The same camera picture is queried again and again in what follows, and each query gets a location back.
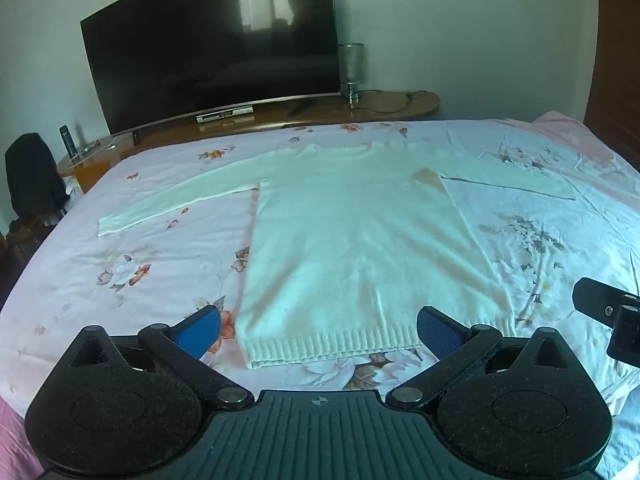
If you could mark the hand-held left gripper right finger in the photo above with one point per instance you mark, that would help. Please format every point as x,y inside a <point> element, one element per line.
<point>437,331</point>

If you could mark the brown wooden door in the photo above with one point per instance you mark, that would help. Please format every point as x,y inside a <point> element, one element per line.
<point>617,60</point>

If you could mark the wooden television stand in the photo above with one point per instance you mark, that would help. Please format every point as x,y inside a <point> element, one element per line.
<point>320,112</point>

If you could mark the large black television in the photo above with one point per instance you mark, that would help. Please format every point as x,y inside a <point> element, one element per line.
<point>210,45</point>

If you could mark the glass table lamp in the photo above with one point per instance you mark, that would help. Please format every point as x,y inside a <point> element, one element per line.
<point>351,67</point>

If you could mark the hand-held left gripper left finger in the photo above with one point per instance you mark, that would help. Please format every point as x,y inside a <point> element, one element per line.
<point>200,331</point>

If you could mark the eyeglasses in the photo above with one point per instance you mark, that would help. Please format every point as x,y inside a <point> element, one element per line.
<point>92,149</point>

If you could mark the floral bed sheet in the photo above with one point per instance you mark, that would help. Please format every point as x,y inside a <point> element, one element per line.
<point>125,260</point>

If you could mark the black chair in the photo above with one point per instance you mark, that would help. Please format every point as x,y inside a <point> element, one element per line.
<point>32,175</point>

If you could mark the white knit sweater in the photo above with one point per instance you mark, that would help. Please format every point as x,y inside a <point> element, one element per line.
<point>350,235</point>

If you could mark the wooden chair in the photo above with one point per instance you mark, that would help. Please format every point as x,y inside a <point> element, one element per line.
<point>27,230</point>

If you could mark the pink bed cover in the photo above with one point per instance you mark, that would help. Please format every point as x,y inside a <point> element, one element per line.
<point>560,117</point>

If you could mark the silver set-top box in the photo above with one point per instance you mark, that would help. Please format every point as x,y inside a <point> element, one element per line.
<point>225,113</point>

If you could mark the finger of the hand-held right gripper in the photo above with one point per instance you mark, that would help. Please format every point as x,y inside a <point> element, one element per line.
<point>595,300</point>

